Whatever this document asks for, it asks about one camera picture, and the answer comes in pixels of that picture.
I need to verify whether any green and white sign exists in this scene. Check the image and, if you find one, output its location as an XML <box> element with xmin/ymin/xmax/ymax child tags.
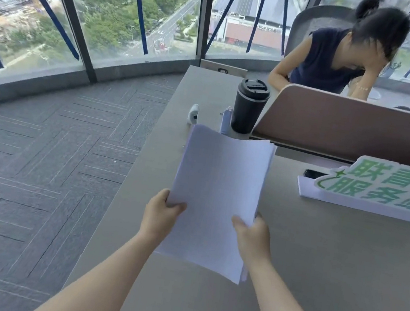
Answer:
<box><xmin>293</xmin><ymin>145</ymin><xmax>410</xmax><ymax>225</ymax></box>

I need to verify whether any light blue pen pouch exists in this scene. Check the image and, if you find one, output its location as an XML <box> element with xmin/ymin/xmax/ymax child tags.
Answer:
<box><xmin>219</xmin><ymin>106</ymin><xmax>235</xmax><ymax>136</ymax></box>

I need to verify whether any beige box with black handle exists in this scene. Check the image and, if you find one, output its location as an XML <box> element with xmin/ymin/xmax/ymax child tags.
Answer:
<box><xmin>199</xmin><ymin>59</ymin><xmax>249</xmax><ymax>80</ymax></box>

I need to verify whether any person's left forearm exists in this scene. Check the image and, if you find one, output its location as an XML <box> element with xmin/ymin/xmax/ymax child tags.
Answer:
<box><xmin>29</xmin><ymin>215</ymin><xmax>160</xmax><ymax>311</ymax></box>

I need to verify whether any grey mesh office chair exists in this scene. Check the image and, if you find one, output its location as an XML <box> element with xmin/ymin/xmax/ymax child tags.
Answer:
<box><xmin>284</xmin><ymin>0</ymin><xmax>358</xmax><ymax>68</ymax></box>

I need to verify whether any grey desk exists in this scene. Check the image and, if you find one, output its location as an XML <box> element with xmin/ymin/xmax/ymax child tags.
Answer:
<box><xmin>58</xmin><ymin>33</ymin><xmax>410</xmax><ymax>311</ymax></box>

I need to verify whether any brown desk divider panel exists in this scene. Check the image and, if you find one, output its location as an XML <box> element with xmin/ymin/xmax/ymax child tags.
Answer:
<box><xmin>248</xmin><ymin>78</ymin><xmax>410</xmax><ymax>173</ymax></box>

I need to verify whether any stack of white paper sheets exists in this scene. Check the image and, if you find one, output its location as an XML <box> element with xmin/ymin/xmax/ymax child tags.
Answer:
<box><xmin>151</xmin><ymin>120</ymin><xmax>279</xmax><ymax>288</ymax></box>

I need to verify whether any small white gadget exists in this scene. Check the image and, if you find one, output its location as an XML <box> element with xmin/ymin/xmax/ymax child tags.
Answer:
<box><xmin>187</xmin><ymin>103</ymin><xmax>201</xmax><ymax>126</ymax></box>

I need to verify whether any black smartphone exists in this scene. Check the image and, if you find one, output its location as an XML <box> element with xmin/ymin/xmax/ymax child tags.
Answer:
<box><xmin>304</xmin><ymin>169</ymin><xmax>328</xmax><ymax>181</ymax></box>

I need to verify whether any person's right hand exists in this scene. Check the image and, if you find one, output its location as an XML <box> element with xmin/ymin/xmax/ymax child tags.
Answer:
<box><xmin>225</xmin><ymin>209</ymin><xmax>278</xmax><ymax>274</ymax></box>

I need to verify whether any person's left hand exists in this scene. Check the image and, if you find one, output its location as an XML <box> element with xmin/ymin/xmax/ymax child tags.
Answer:
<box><xmin>137</xmin><ymin>185</ymin><xmax>190</xmax><ymax>249</ymax></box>

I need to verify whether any black travel tumbler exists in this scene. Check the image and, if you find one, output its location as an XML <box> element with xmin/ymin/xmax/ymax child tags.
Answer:
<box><xmin>229</xmin><ymin>76</ymin><xmax>273</xmax><ymax>138</ymax></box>

